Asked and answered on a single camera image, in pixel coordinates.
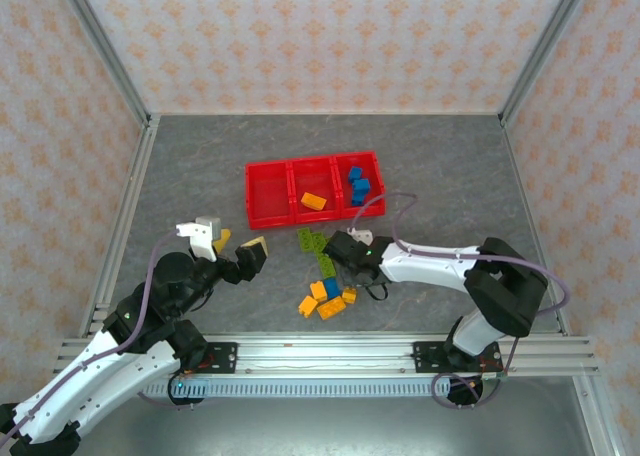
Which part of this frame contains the large orange lego brick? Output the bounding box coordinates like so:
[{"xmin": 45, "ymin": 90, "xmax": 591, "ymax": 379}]
[{"xmin": 316, "ymin": 295, "xmax": 348, "ymax": 322}]

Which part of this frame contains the red three-compartment bin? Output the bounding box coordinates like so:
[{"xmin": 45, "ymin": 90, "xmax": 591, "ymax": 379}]
[{"xmin": 244, "ymin": 149, "xmax": 389, "ymax": 231}]

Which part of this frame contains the grey metal base panel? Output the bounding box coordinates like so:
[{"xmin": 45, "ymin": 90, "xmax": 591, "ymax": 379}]
[{"xmin": 27, "ymin": 375, "xmax": 624, "ymax": 456}]

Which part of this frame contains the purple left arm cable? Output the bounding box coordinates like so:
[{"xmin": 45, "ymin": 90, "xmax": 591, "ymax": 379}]
[{"xmin": 0, "ymin": 230, "xmax": 181, "ymax": 445}]

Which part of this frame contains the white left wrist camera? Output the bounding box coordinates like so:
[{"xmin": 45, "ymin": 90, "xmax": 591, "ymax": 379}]
[{"xmin": 174, "ymin": 215, "xmax": 224, "ymax": 263}]

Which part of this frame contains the aluminium side rail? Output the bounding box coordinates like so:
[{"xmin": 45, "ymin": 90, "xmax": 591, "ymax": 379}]
[
  {"xmin": 78, "ymin": 114, "xmax": 161, "ymax": 338},
  {"xmin": 499, "ymin": 115, "xmax": 574, "ymax": 337}
]

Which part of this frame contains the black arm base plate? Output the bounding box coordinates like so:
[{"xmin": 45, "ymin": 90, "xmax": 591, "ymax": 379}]
[
  {"xmin": 412, "ymin": 340, "xmax": 504, "ymax": 377},
  {"xmin": 169, "ymin": 341, "xmax": 240, "ymax": 377}
]

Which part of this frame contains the aluminium front mounting rail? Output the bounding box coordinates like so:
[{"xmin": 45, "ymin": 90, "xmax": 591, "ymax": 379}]
[{"xmin": 54, "ymin": 333, "xmax": 601, "ymax": 377}]

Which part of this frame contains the grey slotted cable duct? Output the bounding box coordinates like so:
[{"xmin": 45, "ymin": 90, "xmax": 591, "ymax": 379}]
[{"xmin": 142, "ymin": 375, "xmax": 451, "ymax": 398}]

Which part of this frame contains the thin aluminium back rail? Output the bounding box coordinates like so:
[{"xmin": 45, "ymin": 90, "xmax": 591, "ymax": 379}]
[{"xmin": 149, "ymin": 110, "xmax": 504, "ymax": 118}]

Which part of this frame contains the aluminium frame post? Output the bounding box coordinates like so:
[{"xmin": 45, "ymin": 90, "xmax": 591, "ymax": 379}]
[
  {"xmin": 498, "ymin": 0, "xmax": 599, "ymax": 127},
  {"xmin": 52, "ymin": 0, "xmax": 154, "ymax": 127}
]

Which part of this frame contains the aluminium frame leg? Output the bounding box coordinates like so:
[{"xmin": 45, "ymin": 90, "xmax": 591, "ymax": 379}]
[{"xmin": 572, "ymin": 373, "xmax": 626, "ymax": 456}]

